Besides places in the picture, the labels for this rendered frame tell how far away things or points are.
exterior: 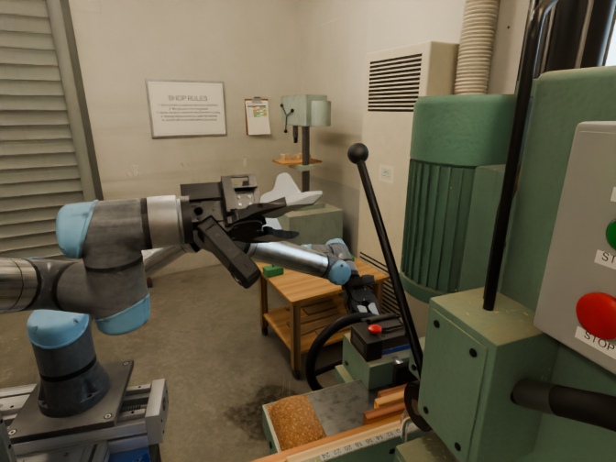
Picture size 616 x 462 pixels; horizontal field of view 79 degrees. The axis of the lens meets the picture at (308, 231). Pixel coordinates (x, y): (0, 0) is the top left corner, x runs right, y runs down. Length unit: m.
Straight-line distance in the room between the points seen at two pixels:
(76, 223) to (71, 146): 2.84
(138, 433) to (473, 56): 1.96
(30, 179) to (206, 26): 1.81
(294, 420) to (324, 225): 2.32
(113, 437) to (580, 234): 1.05
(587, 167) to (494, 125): 0.25
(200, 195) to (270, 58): 3.21
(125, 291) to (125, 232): 0.09
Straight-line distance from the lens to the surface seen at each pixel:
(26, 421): 1.14
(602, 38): 0.52
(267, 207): 0.53
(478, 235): 0.52
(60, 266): 0.66
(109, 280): 0.58
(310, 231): 2.93
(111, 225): 0.55
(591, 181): 0.31
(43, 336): 1.01
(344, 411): 0.85
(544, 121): 0.41
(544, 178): 0.41
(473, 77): 2.07
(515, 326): 0.40
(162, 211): 0.55
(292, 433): 0.77
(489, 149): 0.54
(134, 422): 1.11
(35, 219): 3.51
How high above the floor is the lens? 1.49
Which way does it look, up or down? 18 degrees down
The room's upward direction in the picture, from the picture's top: straight up
